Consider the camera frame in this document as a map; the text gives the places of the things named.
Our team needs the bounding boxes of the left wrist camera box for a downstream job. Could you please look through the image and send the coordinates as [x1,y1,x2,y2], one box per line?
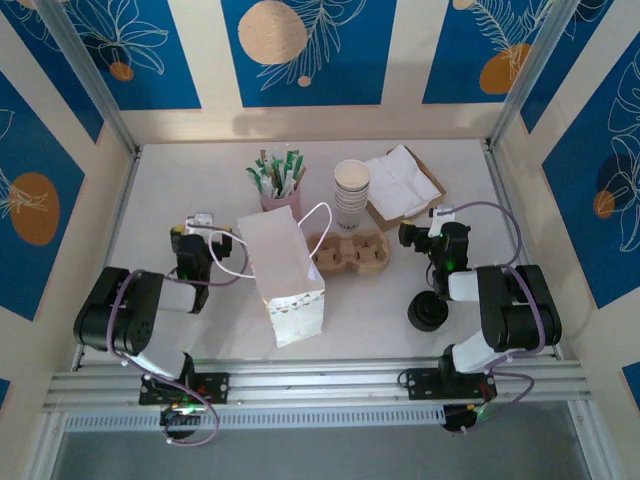
[185,211,216,235]

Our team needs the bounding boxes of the pink plastic cup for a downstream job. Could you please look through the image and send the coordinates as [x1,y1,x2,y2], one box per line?
[258,183,303,222]

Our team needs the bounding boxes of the grey slotted cable duct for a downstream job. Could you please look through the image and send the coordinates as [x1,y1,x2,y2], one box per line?
[63,403,446,432]

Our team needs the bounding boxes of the paper wrapped straws bunch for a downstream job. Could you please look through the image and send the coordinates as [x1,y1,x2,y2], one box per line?
[244,142,307,200]

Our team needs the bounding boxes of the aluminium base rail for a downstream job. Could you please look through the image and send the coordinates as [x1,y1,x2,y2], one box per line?
[42,357,587,412]

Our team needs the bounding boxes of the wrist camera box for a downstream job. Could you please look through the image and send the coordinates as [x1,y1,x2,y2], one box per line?
[185,211,216,235]
[429,203,457,236]

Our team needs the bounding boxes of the aluminium frame post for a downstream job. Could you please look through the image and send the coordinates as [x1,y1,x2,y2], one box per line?
[37,0,144,157]
[487,0,586,151]

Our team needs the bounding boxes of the white printed paper bag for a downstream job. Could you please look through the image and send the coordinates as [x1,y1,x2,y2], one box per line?
[208,202,334,350]

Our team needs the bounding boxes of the white paper napkins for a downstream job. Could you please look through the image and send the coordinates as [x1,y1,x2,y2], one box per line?
[363,144,440,219]

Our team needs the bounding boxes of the brown cardboard tray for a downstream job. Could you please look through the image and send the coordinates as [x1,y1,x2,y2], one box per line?
[363,145,447,233]

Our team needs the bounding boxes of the black plug with light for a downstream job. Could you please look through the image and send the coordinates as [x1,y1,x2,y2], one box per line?
[159,405,202,441]
[442,403,490,435]

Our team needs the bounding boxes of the aluminium side rail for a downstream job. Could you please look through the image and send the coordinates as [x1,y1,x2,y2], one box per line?
[482,139,564,361]
[72,149,144,371]

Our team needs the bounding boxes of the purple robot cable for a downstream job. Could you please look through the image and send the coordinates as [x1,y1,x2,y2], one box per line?
[107,222,251,449]
[449,200,546,436]

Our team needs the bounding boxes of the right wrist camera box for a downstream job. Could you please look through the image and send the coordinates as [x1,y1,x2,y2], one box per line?
[429,203,457,236]

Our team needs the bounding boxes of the white paper cup stack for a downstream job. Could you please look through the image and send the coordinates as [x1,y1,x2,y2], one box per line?
[333,159,373,236]

